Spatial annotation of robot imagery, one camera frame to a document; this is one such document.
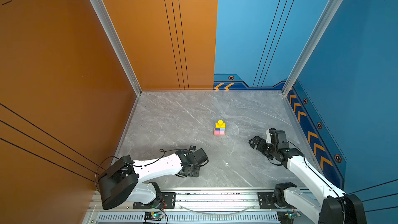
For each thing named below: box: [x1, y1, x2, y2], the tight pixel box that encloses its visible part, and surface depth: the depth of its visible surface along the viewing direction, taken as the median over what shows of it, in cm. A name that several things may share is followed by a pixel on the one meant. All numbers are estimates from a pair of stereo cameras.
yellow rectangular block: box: [215, 122, 226, 129], surface depth 93 cm
